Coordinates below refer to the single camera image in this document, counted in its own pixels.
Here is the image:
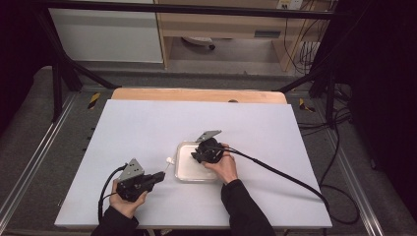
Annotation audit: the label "white cabinet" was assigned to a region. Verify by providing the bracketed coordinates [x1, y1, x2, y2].
[48, 0, 164, 64]

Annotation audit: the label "person's right hand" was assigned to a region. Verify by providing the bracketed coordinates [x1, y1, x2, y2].
[202, 143, 239, 185]

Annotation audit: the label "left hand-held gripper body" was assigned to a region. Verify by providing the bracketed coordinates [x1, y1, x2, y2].
[116, 158, 154, 203]

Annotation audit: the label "yellow black tape strip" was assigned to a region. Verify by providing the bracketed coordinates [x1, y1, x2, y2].
[298, 97, 316, 113]
[87, 92, 101, 110]

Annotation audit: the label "aluminium rail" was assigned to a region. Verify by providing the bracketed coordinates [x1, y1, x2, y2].
[323, 127, 386, 236]
[0, 92, 79, 217]

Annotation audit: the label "wooden table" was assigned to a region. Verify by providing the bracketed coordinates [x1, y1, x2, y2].
[111, 88, 288, 105]

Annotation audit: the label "white square plastic tray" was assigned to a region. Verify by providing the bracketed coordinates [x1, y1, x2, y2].
[174, 141, 221, 183]

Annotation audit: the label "black curtain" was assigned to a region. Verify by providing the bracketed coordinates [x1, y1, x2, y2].
[333, 0, 417, 217]
[0, 0, 55, 131]

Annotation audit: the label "light wooden desk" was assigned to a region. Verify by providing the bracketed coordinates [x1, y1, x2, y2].
[153, 0, 335, 72]

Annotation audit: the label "hanging black cable bundle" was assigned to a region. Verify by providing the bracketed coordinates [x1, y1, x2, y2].
[283, 13, 328, 76]

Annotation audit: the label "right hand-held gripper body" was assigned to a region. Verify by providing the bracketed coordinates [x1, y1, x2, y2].
[196, 130, 226, 164]

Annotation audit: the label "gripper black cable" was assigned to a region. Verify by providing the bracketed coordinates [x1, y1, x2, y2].
[214, 124, 361, 226]
[96, 162, 130, 225]

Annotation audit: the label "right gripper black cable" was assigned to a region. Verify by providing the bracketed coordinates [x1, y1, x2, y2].
[214, 124, 361, 226]

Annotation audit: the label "white wall socket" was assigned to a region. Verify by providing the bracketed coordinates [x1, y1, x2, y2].
[276, 0, 304, 10]

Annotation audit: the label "long thin cotton swab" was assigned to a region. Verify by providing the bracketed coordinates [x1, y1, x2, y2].
[162, 156, 175, 175]

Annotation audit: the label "chair base with caster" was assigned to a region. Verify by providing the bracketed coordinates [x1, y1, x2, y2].
[181, 36, 216, 51]

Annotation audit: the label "white board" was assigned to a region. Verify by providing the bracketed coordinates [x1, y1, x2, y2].
[54, 99, 332, 229]

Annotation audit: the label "person's left hand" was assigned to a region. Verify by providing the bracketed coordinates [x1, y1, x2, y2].
[108, 179, 149, 219]

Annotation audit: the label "black floor cables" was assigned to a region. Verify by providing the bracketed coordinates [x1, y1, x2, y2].
[296, 107, 352, 137]

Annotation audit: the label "black metal frame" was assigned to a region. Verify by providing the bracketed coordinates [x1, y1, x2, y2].
[32, 0, 338, 124]

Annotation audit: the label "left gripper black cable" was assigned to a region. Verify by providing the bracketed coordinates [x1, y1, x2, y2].
[96, 162, 130, 225]

